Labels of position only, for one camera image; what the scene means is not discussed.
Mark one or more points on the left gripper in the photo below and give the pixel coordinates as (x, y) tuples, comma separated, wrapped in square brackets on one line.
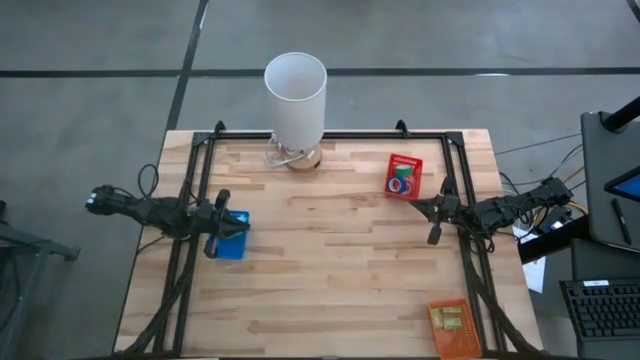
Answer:
[(210, 222)]

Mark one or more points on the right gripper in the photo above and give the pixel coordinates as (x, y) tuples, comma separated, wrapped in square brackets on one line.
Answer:
[(450, 207)]

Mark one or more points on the red tape roll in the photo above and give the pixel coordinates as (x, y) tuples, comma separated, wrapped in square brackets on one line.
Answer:
[(413, 187)]

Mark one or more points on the blue tape roll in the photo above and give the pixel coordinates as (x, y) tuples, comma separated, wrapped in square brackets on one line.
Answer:
[(390, 185)]

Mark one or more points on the green tape roll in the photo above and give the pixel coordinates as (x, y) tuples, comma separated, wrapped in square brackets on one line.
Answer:
[(402, 168)]

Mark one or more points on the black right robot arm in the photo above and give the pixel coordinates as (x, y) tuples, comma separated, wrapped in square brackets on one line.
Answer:
[(500, 210)]

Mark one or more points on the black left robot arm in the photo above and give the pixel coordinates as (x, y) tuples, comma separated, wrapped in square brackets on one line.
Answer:
[(155, 212)]

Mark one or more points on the blue plastic basket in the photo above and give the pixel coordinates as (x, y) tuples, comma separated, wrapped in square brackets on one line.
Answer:
[(232, 247)]

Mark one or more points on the red plastic basket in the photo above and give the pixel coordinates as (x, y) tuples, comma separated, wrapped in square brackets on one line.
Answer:
[(406, 160)]

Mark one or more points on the white paper sheet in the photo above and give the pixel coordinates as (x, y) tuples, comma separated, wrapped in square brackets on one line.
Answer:
[(535, 272)]

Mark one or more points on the black desk edge bar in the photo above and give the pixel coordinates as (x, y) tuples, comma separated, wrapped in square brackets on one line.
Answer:
[(550, 245)]

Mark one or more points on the orange plastic basket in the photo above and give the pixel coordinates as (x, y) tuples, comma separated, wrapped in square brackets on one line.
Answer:
[(460, 340)]

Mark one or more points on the white shade table lamp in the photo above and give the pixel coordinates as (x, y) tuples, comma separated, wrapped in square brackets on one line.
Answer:
[(295, 100)]

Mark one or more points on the grey flat panel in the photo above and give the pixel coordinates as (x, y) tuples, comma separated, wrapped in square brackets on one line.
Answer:
[(600, 165)]

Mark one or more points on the grey desk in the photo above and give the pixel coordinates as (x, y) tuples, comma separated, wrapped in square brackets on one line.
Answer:
[(600, 265)]

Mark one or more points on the black metal stand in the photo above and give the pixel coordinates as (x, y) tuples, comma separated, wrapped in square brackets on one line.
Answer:
[(50, 246)]

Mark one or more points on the black pen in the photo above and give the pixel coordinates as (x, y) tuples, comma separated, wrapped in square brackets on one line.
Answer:
[(620, 220)]

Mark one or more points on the tablet with blue screen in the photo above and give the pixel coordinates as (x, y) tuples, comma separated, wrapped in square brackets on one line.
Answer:
[(627, 187)]

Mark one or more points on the black keyboard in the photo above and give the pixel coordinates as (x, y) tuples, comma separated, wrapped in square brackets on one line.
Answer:
[(605, 310)]

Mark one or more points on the black pole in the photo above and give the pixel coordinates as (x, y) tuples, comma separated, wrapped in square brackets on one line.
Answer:
[(622, 117)]

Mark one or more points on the black frame clamp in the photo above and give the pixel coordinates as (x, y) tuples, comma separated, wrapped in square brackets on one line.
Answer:
[(220, 129), (402, 129)]

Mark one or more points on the black aluminium table frame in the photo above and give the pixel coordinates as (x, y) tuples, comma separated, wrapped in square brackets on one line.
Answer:
[(350, 135)]

